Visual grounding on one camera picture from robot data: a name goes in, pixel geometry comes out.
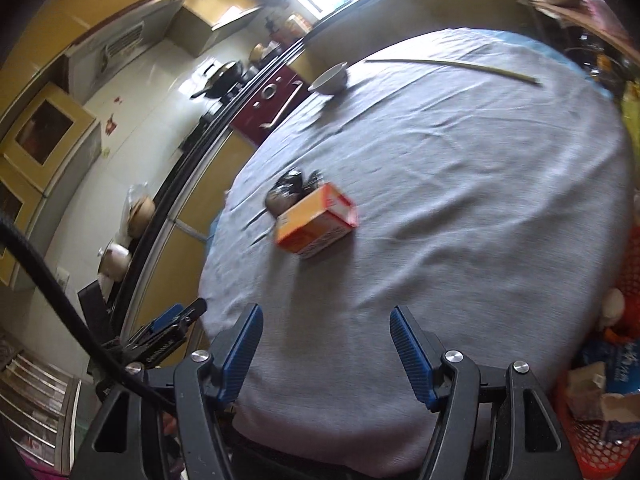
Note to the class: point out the brown clay pot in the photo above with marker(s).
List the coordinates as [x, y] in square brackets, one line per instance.
[141, 215]

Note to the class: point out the blue under cloth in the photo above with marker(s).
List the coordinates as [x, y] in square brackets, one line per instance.
[575, 60]

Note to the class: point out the white range hood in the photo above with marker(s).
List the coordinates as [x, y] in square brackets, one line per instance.
[115, 52]

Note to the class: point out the blue white carton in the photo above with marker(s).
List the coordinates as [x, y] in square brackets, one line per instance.
[617, 362]

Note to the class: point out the yellow glass door cabinet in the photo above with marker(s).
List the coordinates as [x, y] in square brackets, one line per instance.
[45, 135]

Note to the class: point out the orange cardboard box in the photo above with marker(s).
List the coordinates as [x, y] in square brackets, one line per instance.
[315, 225]

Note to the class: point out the yellow wall cabinet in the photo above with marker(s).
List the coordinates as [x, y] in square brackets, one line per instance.
[210, 20]

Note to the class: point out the grey tablecloth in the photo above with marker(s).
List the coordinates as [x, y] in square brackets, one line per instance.
[450, 185]

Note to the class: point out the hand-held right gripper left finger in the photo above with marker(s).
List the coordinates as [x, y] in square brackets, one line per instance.
[242, 355]

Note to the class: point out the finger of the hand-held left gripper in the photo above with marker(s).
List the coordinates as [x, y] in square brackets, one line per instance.
[167, 319]
[160, 347]

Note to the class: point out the yellow plastic bag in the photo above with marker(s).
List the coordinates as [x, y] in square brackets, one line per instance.
[631, 102]

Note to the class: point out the glass front cabinet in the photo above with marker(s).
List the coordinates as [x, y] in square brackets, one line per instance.
[35, 405]

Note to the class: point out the white round lump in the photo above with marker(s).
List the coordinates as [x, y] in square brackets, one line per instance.
[614, 310]

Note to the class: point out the red plastic basket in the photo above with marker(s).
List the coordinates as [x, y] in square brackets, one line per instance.
[600, 455]

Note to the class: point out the wooden chopstick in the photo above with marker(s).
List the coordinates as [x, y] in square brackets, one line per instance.
[450, 64]

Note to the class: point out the group of condiment bottles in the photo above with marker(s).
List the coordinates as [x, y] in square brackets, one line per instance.
[285, 35]

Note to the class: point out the torn cardboard box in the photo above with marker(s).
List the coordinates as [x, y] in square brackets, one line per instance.
[587, 395]

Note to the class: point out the white pot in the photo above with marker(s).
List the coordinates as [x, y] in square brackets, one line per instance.
[115, 260]

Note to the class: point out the white bowl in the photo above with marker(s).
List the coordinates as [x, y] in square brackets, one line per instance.
[330, 79]

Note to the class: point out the black wok on stove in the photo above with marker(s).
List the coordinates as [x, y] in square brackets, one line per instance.
[222, 77]

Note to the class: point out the maroon cabinet appliance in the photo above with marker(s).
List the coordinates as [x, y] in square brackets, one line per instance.
[270, 105]

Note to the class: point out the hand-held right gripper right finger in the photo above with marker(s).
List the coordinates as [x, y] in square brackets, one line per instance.
[412, 360]

